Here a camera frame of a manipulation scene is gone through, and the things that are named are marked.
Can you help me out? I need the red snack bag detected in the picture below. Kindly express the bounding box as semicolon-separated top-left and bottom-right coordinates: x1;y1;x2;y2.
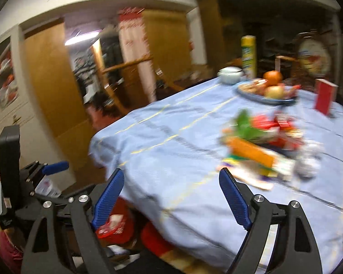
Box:
251;113;304;151

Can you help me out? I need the green snack wrapper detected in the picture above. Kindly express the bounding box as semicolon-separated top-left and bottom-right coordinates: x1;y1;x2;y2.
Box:
220;109;265;145

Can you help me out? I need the maroon sleeve forearm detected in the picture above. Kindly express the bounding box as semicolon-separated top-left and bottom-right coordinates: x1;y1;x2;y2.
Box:
0;231;23;274

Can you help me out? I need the red trash bucket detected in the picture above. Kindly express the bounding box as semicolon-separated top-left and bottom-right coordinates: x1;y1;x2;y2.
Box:
96;198;134;245

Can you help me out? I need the clear plastic bag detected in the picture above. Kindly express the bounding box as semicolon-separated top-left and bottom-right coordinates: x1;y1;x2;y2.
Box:
35;176;62;198

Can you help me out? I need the white red medicine box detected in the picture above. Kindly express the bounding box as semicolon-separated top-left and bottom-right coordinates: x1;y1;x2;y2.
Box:
216;155;295;190

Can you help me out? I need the crumpled white tissue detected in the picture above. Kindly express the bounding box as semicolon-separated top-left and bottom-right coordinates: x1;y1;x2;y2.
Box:
295;140;324;178

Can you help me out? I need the light blue striped tablecloth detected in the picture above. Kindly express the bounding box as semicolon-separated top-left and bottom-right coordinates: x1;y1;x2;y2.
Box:
89;79;343;273

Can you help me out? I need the wooden chair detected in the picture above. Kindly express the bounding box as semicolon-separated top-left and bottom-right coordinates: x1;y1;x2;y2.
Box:
90;39;191;116

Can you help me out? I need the fluorescent ceiling light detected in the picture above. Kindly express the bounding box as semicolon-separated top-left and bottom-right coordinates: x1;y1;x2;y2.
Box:
65;30;100;46

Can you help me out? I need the blue oval fruit plate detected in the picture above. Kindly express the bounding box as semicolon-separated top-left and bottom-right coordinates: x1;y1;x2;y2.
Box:
235;83;299;106

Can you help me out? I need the red packaged snack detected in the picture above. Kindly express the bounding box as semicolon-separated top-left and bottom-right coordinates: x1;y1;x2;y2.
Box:
284;85;301;99

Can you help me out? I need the yellow apple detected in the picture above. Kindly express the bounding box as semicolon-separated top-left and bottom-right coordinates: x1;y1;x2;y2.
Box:
264;85;285;100

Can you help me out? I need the red book box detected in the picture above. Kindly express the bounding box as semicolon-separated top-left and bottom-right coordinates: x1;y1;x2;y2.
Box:
314;79;338;116

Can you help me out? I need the red patterned door curtain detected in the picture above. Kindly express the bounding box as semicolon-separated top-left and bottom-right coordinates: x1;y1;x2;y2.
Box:
118;8;157;103

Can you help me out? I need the walnuts pile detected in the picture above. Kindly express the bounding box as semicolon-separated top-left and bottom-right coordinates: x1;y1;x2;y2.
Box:
238;79;267;95

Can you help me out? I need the orange fruit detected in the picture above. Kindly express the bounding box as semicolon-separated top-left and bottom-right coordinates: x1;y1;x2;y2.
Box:
263;71;282;86

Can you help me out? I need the white ceramic lidded jar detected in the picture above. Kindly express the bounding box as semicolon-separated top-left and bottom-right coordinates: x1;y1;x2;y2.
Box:
217;66;244;85

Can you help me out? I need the round framed embroidery screen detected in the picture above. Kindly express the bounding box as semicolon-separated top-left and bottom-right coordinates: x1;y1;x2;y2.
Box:
295;31;332;78

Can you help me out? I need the yellow green tall box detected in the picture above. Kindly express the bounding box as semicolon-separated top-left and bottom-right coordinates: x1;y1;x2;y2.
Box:
241;35;257;79

